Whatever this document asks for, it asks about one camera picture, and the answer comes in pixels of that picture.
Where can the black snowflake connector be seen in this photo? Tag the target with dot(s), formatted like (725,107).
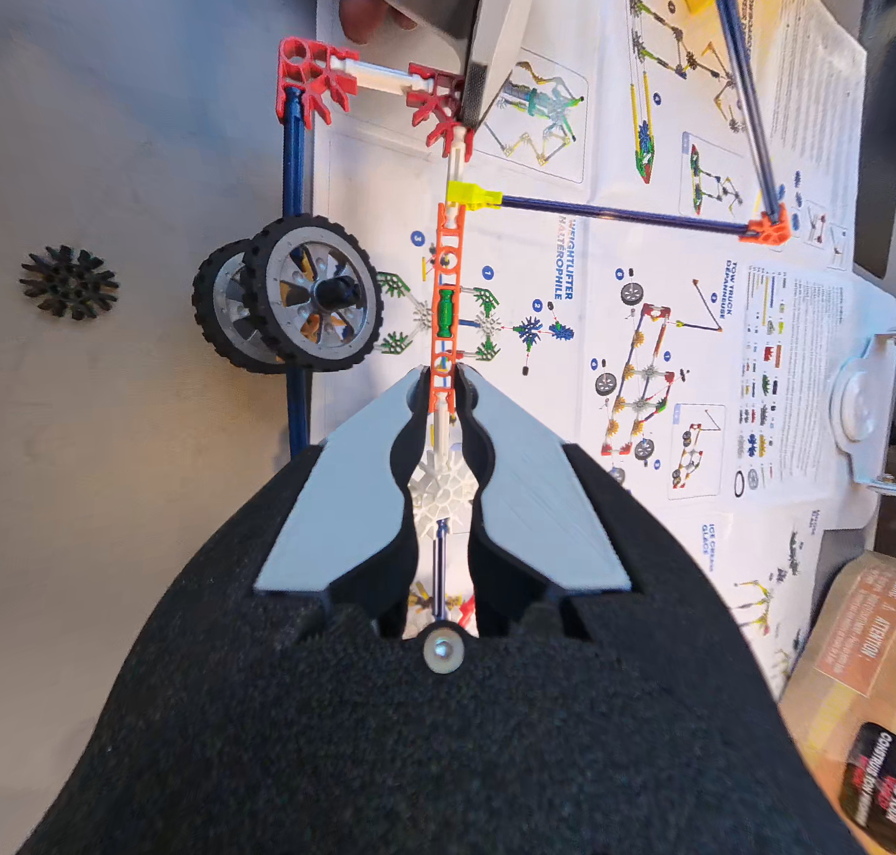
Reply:
(67,281)

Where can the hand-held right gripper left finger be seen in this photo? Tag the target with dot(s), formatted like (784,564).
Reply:
(336,519)

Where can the white instruction sheet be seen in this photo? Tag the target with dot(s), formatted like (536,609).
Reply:
(560,421)

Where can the white stand base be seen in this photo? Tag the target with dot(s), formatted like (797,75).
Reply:
(857,400)

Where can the black toy wheel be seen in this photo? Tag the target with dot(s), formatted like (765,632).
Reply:
(301,295)
(217,309)

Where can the blue rods with orange connector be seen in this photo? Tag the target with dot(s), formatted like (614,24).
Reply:
(767,228)

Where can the grey desk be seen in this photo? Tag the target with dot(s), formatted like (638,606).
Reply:
(140,519)

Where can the colourful rod and connector model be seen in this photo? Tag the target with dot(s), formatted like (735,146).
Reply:
(445,260)

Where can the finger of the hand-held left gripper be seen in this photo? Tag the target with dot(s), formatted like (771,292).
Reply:
(501,22)

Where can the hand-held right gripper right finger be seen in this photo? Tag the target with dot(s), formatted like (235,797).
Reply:
(553,519)

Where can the colourful cardboard toy box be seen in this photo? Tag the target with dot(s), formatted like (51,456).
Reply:
(840,659)

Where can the black desk mat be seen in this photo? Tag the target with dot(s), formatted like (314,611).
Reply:
(879,99)

